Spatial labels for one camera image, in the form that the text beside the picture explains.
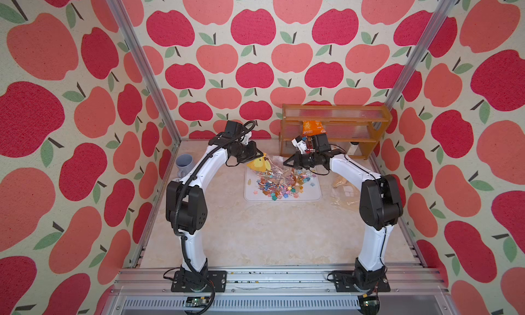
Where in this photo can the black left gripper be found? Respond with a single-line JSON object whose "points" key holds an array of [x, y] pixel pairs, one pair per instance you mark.
{"points": [[253, 151]]}

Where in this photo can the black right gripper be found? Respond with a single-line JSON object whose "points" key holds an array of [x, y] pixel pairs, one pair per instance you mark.
{"points": [[297, 164]]}

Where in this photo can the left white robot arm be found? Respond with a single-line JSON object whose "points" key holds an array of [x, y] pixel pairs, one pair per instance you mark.
{"points": [[186, 208]]}

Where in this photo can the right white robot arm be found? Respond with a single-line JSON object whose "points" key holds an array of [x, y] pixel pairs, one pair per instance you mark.
{"points": [[380, 203]]}

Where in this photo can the poured candies pile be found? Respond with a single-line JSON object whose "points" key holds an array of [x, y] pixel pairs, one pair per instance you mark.
{"points": [[306, 189]]}

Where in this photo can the white plastic tray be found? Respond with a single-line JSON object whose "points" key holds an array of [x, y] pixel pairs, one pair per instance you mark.
{"points": [[249, 189]]}

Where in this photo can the orange snack packet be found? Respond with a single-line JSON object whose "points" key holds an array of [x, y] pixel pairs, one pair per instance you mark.
{"points": [[312, 127]]}

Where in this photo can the wooden shelf rack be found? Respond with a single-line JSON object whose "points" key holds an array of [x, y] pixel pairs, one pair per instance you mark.
{"points": [[343, 124]]}

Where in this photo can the blue grey mug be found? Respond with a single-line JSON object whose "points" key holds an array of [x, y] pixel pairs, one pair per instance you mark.
{"points": [[184, 163]]}

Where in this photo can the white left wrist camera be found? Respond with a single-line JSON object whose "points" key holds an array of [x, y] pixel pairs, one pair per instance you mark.
{"points": [[246, 138]]}

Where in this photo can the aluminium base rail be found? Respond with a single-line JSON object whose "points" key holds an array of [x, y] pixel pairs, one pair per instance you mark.
{"points": [[408, 288]]}

